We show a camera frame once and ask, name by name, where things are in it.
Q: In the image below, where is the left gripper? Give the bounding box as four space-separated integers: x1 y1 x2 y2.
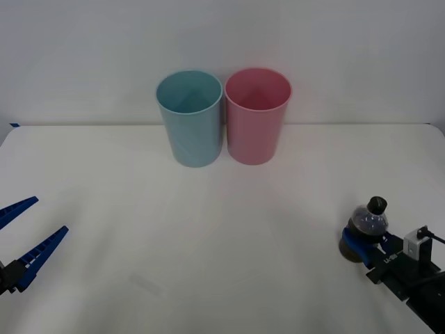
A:
0 196 70 296

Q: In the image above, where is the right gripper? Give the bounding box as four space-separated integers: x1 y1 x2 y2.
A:
340 227 445 303

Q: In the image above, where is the small dark drink bottle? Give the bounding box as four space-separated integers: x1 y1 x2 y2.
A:
338 196 390 264

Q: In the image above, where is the pink plastic bin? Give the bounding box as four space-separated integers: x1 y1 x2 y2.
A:
224 67 293 166

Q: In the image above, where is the pale blue plastic bin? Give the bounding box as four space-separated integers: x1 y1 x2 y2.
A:
155 70 223 168

